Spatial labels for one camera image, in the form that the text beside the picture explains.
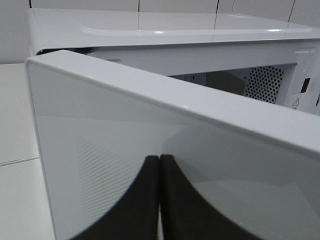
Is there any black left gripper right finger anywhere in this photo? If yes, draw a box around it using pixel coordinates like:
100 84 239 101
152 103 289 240
160 154 253 240

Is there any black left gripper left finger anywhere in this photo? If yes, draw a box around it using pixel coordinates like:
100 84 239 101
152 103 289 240
73 155 160 240

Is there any white microwave door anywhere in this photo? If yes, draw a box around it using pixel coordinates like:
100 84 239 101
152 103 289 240
24 50 320 240

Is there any white microwave oven body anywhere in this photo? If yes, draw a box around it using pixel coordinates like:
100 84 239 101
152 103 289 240
28 8 320 114

